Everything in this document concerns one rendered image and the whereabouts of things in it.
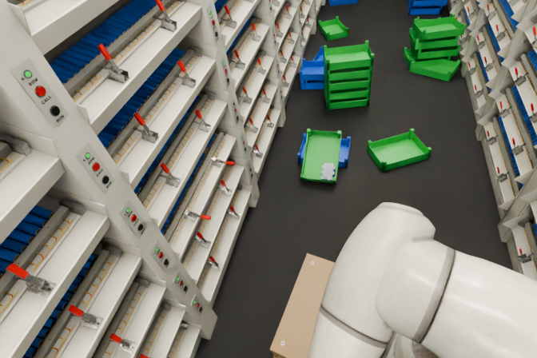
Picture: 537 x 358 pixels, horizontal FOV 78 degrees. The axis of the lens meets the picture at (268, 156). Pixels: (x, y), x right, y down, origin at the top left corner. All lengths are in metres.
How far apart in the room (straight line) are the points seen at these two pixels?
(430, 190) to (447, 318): 1.58
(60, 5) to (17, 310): 0.58
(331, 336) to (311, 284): 0.84
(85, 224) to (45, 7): 0.45
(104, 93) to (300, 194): 1.33
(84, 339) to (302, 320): 0.68
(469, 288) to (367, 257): 0.12
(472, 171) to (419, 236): 1.71
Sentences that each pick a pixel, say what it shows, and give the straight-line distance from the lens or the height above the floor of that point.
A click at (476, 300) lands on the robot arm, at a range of 0.47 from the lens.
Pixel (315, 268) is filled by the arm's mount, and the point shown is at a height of 0.30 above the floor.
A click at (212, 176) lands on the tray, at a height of 0.55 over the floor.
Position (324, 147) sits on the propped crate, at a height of 0.10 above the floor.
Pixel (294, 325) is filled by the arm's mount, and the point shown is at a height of 0.30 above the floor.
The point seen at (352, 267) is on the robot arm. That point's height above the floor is 1.09.
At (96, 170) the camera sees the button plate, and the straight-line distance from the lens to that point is 0.80.
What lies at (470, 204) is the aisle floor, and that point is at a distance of 2.02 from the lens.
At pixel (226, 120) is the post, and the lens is 1.46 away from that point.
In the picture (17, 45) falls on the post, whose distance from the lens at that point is 0.70.
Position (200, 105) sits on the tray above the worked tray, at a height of 0.79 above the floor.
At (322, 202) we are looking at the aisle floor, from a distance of 1.89.
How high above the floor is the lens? 1.52
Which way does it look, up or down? 45 degrees down
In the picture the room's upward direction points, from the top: 11 degrees counter-clockwise
